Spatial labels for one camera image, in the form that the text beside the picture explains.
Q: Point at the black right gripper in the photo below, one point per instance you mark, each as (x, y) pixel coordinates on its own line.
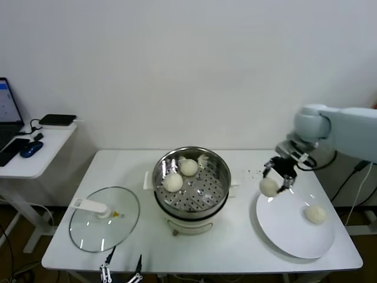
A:
(284, 167)

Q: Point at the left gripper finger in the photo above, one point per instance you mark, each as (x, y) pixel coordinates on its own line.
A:
(110, 258)
(140, 265)

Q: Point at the white steamed baozi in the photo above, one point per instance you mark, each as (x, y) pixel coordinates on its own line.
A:
(173, 182)
(315, 215)
(268, 187)
(188, 167)

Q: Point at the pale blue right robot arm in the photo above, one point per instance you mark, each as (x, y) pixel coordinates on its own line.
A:
(353, 129)

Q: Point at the stainless steel steamer basket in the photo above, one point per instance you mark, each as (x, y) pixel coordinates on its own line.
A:
(206, 188)

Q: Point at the small dark crumbs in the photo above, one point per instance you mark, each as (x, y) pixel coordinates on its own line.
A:
(249, 170)

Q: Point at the white round plate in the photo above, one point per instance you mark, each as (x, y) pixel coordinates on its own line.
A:
(282, 230)

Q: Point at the white side table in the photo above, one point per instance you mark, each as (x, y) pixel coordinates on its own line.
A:
(44, 160)

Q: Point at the blue computer mouse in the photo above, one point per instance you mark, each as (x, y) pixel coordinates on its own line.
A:
(31, 148)

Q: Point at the small black adapter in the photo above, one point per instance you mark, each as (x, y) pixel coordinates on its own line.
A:
(39, 136)

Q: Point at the black smartphone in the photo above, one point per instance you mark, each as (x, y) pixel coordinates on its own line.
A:
(13, 151)

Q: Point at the black flat hard drive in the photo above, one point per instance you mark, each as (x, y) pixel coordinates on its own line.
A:
(58, 119)

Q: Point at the black laptop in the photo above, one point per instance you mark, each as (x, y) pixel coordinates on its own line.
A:
(9, 100)

